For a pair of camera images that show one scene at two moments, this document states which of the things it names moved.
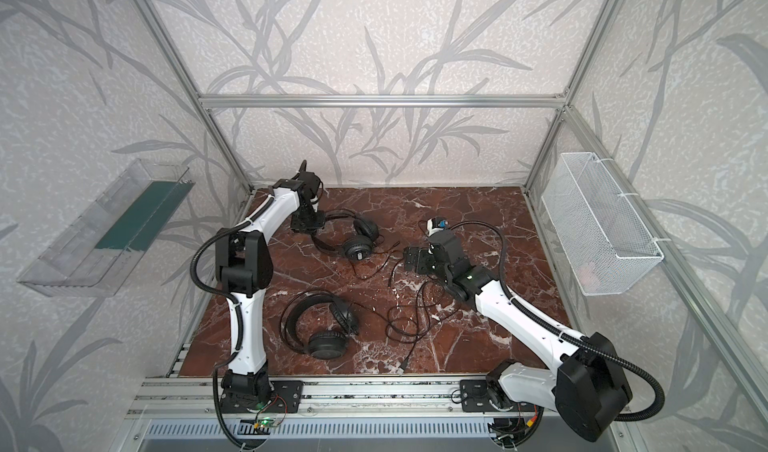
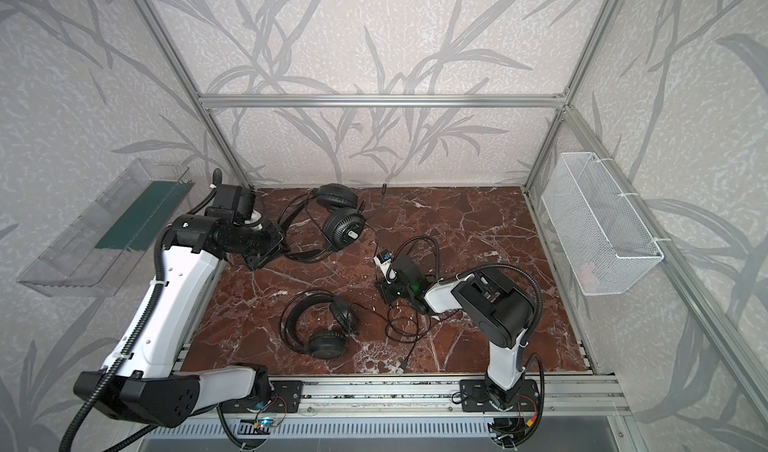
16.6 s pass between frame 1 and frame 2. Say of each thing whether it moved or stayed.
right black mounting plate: stayed
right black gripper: moved
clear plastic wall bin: stayed
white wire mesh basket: stayed
